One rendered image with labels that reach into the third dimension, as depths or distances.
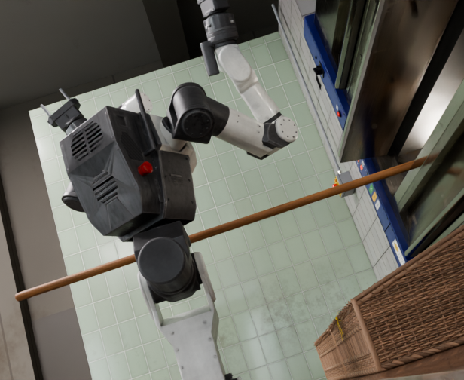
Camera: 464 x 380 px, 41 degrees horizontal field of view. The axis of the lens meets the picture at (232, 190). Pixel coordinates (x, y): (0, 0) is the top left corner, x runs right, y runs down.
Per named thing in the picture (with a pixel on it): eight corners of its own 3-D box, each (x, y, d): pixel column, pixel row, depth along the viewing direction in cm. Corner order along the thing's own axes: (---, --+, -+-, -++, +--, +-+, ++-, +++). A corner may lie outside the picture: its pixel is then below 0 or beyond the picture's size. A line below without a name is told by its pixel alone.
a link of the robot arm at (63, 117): (53, 126, 218) (74, 151, 216) (43, 118, 209) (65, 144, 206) (80, 102, 219) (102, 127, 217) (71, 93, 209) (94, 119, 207)
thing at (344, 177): (353, 194, 326) (346, 176, 329) (355, 188, 317) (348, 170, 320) (340, 198, 326) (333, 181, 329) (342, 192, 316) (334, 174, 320)
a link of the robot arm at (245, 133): (297, 157, 175) (231, 126, 164) (269, 172, 185) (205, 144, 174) (300, 121, 180) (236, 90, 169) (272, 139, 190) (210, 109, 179)
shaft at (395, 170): (14, 301, 218) (13, 293, 219) (17, 302, 221) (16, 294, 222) (474, 147, 226) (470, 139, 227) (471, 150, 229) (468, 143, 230)
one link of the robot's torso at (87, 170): (157, 203, 146) (120, 75, 157) (67, 258, 163) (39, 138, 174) (233, 210, 170) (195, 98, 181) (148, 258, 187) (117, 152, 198)
